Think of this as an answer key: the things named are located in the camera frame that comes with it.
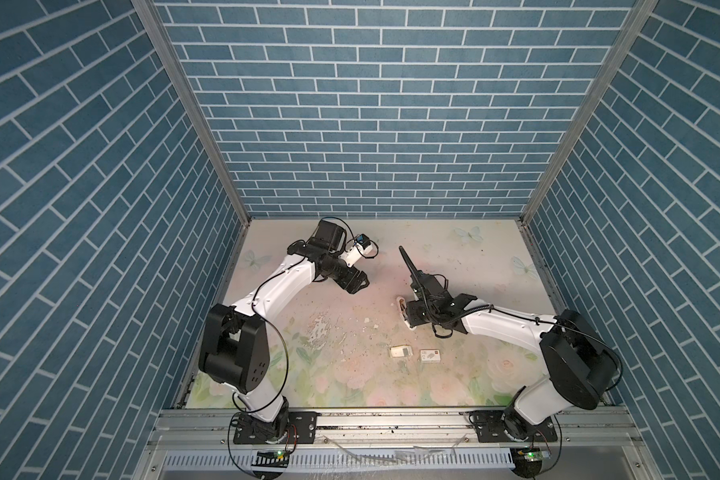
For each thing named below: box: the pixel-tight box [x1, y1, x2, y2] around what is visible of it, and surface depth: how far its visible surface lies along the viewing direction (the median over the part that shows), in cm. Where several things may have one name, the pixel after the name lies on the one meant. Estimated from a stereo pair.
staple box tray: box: [390, 344, 413, 357], surface depth 88 cm
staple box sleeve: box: [420, 349, 441, 364], surface depth 86 cm
